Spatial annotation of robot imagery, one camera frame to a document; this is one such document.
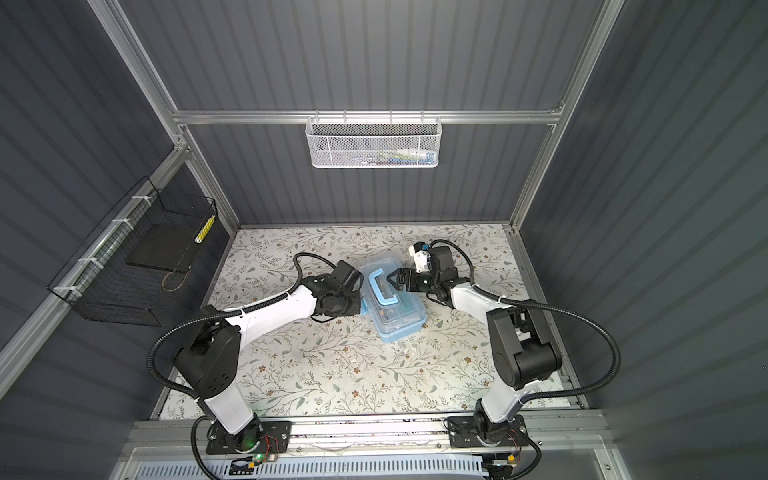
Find blue plastic tool box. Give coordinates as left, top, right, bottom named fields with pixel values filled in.
left=357, top=251, right=428, bottom=344

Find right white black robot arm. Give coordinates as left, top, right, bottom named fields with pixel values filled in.
left=387, top=240, right=562, bottom=445

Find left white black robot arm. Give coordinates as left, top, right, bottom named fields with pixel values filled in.
left=174, top=260, right=363, bottom=436

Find markers in white basket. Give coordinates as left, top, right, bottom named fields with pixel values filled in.
left=351, top=148, right=438, bottom=168

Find black foam pad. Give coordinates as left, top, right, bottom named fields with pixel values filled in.
left=126, top=224, right=202, bottom=273

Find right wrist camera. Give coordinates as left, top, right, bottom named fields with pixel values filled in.
left=408, top=241, right=431, bottom=273

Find left black corrugated cable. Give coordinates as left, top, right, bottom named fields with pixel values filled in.
left=146, top=251, right=337, bottom=480

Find black corrugated cable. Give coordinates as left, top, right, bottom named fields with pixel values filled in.
left=146, top=251, right=337, bottom=480
left=430, top=238, right=622, bottom=402

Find white wire mesh basket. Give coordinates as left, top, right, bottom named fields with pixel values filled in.
left=305, top=118, right=443, bottom=169

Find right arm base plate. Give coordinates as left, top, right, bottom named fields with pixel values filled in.
left=443, top=415, right=530, bottom=449

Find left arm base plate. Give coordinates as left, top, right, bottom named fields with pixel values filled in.
left=205, top=420, right=293, bottom=457

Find white slotted cable duct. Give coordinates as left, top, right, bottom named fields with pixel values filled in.
left=134, top=454, right=490, bottom=480

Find right black corrugated cable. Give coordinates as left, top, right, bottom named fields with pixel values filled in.
left=430, top=238, right=622, bottom=402

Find black wire mesh basket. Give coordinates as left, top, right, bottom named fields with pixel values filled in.
left=48, top=181, right=218, bottom=327

